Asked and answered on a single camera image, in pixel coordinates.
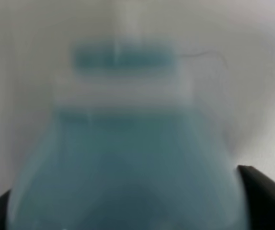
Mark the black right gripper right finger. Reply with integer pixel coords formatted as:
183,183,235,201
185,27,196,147
238,165,275,230

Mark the teal pencil sharpener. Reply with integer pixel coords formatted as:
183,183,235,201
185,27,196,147
7,9,253,230

